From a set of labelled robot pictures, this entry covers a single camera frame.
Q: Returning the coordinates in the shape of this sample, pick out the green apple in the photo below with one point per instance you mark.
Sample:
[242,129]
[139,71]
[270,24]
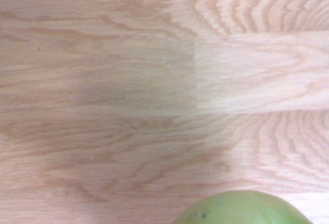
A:
[244,208]

